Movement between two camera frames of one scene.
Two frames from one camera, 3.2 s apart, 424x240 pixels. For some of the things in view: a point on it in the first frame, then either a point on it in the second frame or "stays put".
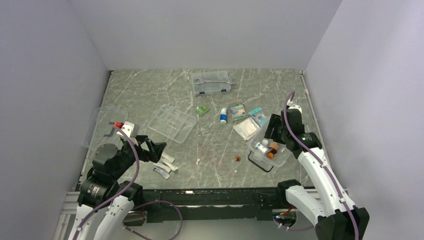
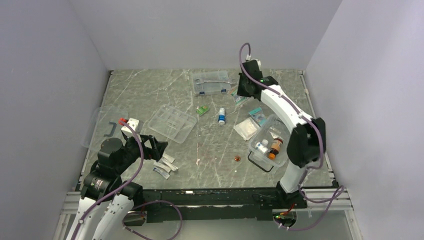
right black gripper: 275,121 to 240,91
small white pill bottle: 262,146 stays put
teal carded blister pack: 258,114 stays put
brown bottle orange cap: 273,147 stays put
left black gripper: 155,149 stays put
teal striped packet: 238,111 to 237,99
